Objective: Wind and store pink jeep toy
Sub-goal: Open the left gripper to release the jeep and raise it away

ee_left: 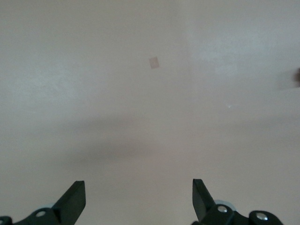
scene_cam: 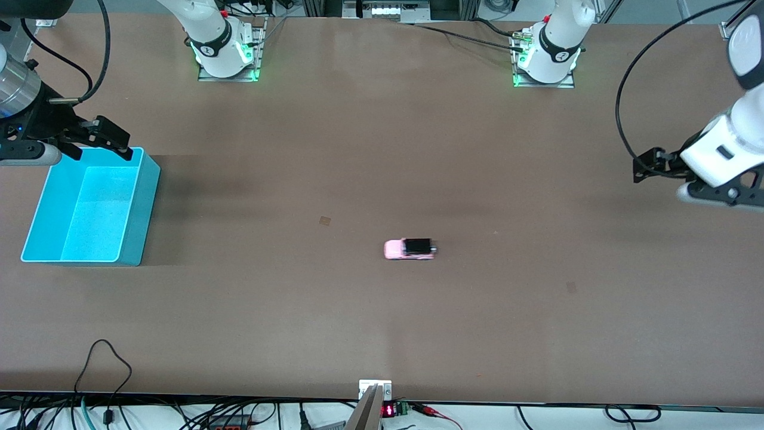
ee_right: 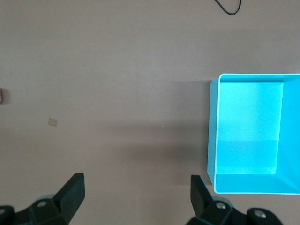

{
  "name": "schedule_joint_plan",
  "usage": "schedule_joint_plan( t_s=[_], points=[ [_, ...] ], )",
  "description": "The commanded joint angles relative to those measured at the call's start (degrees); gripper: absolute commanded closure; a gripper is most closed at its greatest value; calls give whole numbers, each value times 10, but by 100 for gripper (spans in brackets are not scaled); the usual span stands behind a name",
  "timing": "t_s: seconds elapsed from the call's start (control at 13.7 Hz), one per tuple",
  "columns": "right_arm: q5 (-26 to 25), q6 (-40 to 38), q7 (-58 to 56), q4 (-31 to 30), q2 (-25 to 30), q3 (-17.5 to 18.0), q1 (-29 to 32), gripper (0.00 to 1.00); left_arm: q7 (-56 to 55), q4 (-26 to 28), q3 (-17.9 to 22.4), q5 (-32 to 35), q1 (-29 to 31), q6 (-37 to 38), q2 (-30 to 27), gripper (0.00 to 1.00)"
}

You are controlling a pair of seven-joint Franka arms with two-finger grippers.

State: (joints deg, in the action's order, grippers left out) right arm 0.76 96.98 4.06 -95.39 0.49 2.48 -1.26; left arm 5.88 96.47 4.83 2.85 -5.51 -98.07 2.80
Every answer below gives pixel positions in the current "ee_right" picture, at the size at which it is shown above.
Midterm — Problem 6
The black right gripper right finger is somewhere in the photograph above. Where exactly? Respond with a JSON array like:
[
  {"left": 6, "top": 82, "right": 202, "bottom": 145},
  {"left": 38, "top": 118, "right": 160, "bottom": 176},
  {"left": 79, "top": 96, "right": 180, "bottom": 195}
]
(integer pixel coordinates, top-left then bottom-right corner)
[{"left": 187, "top": 174, "right": 249, "bottom": 225}]

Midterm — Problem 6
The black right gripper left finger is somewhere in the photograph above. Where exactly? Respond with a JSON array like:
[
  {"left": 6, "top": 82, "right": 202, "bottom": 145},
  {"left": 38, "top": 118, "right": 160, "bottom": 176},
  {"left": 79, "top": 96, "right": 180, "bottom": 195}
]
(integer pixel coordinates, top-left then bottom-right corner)
[{"left": 14, "top": 172, "right": 86, "bottom": 225}]

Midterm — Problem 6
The teal plastic bin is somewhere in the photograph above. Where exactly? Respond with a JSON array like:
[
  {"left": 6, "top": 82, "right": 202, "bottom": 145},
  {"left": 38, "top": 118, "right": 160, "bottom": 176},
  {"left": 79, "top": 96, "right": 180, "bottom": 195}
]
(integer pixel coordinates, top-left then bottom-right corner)
[{"left": 206, "top": 73, "right": 300, "bottom": 196}]

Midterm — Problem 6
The black looped thin cable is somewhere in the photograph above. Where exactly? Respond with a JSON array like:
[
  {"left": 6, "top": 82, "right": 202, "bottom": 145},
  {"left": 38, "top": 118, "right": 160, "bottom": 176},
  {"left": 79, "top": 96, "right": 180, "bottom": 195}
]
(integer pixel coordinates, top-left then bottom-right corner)
[{"left": 214, "top": 0, "right": 242, "bottom": 16}]

